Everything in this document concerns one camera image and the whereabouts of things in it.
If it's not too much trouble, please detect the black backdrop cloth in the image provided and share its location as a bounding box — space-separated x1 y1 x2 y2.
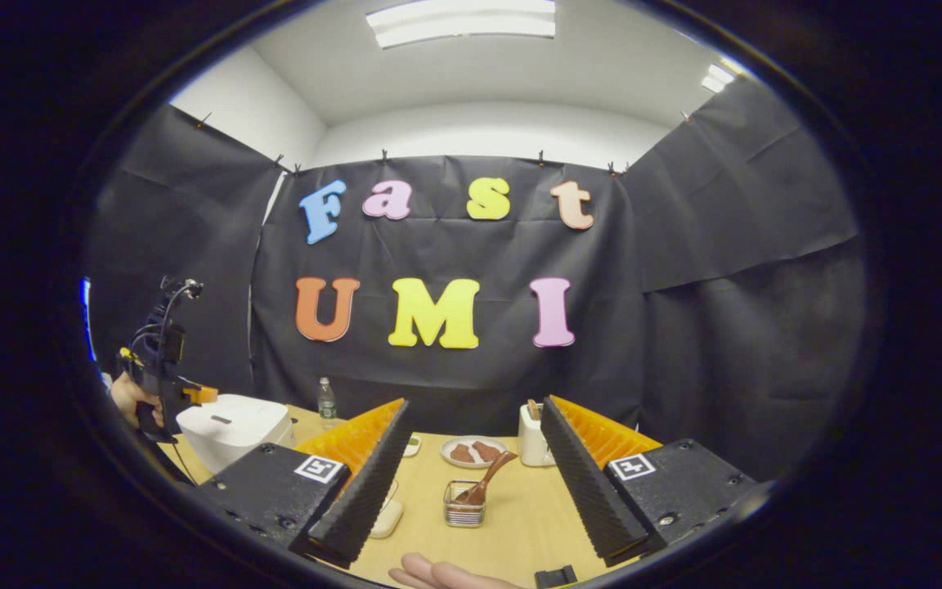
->
83 78 868 483

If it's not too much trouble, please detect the wire mesh chopstick holder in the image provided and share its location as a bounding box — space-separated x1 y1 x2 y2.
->
444 480 487 528

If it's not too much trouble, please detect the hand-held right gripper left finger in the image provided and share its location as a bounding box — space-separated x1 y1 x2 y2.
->
197 398 410 569

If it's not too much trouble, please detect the cream rice container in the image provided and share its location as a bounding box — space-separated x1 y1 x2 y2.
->
369 479 404 539

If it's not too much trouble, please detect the clear plastic water bottle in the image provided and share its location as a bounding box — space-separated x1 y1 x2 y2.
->
317 377 338 430

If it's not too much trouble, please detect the computer monitor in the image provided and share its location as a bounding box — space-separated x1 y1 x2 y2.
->
81 278 96 361

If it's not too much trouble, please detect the white rice cooker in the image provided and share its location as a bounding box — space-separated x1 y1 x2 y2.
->
177 394 294 475

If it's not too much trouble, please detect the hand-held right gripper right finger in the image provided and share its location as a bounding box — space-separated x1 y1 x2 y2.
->
541 396 758 567

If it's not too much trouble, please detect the white round plate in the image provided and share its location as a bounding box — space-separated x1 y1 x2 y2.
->
441 436 511 469

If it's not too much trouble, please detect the brown wooden spoon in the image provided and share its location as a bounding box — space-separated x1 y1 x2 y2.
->
455 450 519 506

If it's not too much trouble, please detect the white toaster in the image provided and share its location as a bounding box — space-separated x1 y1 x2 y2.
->
518 401 558 467

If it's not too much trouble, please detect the large ceiling light panel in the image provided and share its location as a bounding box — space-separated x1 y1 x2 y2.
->
366 0 558 48

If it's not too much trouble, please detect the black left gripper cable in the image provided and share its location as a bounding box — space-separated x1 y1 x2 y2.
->
164 440 195 485

